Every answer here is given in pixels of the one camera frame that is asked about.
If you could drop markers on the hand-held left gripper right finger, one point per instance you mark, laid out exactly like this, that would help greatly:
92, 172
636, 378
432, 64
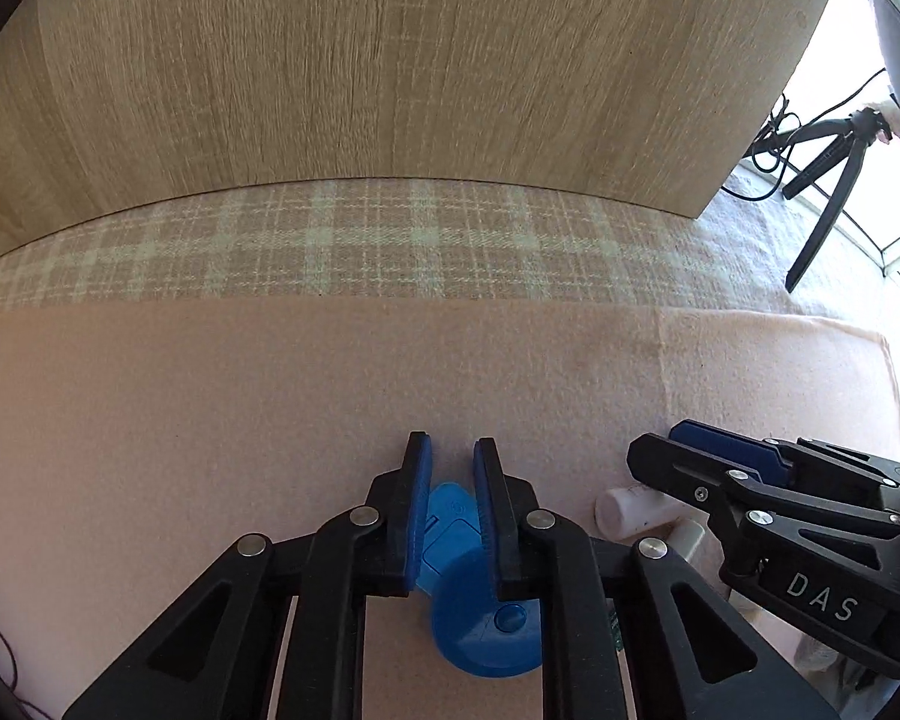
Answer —
486, 517

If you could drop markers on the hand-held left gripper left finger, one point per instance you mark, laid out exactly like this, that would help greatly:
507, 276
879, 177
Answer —
418, 510

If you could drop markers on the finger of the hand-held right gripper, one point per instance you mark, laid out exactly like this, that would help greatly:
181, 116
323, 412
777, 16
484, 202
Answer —
727, 446
682, 472

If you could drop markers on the cream bottle with grey cap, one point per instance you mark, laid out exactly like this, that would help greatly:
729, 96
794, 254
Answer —
630, 514

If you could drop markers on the blue round tape measure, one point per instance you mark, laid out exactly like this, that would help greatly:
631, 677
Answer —
465, 637

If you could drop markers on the green glitter glue tube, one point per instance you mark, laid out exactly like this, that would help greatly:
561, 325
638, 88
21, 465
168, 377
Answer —
686, 540

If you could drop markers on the black tripod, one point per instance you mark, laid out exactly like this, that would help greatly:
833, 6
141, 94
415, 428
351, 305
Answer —
825, 217

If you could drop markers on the plaid blanket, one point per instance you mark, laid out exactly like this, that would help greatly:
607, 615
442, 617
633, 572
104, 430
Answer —
345, 240

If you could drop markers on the light wooden board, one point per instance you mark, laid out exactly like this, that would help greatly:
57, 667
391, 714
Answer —
345, 75

